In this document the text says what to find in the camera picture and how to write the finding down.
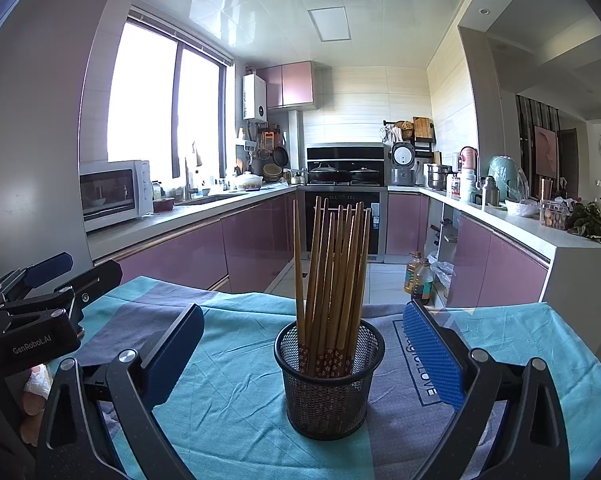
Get mint green air fryer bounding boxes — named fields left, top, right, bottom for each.
left=488, top=155, right=529, bottom=204

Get leafy green vegetables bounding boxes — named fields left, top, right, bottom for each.
left=567, top=201, right=601, bottom=245

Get white lidded casserole dish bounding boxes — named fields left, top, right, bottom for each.
left=235, top=171, right=265, bottom=193

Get clear plastic food container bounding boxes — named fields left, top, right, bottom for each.
left=539, top=200, right=569, bottom=230

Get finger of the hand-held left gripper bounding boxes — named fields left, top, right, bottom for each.
left=0, top=252, right=75, bottom=311
left=0, top=259, right=124, bottom=337

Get person's left hand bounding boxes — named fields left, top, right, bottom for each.
left=19, top=364, right=52, bottom=447

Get dark cooking oil bottle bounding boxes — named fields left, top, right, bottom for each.
left=413, top=258, right=435, bottom=306

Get square ceiling light panel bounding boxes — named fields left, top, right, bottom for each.
left=308, top=7, right=352, bottom=42

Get black wall rack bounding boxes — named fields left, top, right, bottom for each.
left=383, top=116, right=438, bottom=159

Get black built-in oven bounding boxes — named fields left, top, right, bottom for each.
left=304, top=187, right=388, bottom=262

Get steel sink faucet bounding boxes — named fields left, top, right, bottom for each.
left=182, top=156, right=197, bottom=202

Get white wall water heater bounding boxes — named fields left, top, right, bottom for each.
left=243, top=74, right=268, bottom=122

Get white microwave oven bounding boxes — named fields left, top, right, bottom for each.
left=79, top=160, right=152, bottom=233

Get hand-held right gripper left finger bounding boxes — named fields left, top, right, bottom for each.
left=35, top=302, right=206, bottom=480

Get yellow cooking oil bottle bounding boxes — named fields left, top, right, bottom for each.
left=404, top=251, right=424, bottom=295

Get kitchen window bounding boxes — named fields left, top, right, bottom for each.
left=108, top=7, right=234, bottom=181

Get teal and grey tablecloth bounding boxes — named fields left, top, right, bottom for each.
left=45, top=275, right=601, bottom=480

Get bundle of bamboo chopsticks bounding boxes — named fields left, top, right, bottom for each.
left=293, top=196, right=372, bottom=378

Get clear plastic bag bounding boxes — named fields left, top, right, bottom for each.
left=428, top=259, right=454, bottom=302

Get pink upper wall cabinet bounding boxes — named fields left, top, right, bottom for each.
left=256, top=61, right=322, bottom=111

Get pink lower kitchen cabinets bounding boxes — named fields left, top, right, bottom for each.
left=92, top=192, right=299, bottom=294
left=386, top=192, right=552, bottom=309

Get black range hood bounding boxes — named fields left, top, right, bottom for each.
left=307, top=143, right=386, bottom=167

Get black lidded cooking pot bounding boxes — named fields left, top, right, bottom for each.
left=308, top=162, right=351, bottom=185
left=349, top=166, right=383, bottom=185

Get framed wall painting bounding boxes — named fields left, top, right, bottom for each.
left=533, top=125, right=559, bottom=182

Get silver rice cooker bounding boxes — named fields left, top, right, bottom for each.
left=391, top=141, right=418, bottom=186

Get brown door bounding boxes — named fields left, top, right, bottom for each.
left=555, top=128, right=579, bottom=197

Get hanging pans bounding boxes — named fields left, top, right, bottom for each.
left=257, top=129, right=290, bottom=169

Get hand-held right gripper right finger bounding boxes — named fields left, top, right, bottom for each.
left=402, top=299, right=571, bottom=480

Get black mesh pen holder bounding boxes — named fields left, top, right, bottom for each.
left=274, top=318, right=385, bottom=440

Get stainless steel stock pot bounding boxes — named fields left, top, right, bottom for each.
left=427, top=163, right=453, bottom=190

